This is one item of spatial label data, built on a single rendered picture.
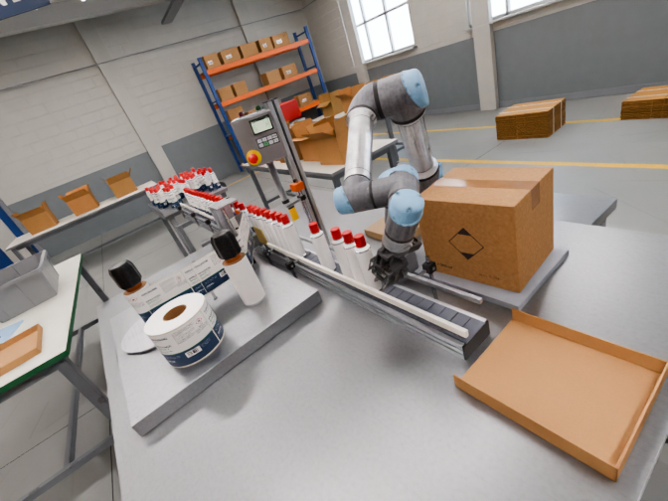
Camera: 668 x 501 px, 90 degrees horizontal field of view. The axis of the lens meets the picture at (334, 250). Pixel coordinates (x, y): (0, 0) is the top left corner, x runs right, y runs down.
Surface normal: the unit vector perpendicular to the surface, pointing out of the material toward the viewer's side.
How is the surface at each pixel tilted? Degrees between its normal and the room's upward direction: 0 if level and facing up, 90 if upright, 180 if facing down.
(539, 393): 0
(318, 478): 0
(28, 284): 95
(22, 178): 90
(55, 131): 90
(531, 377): 0
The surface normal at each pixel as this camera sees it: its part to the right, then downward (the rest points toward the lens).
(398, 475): -0.30, -0.84
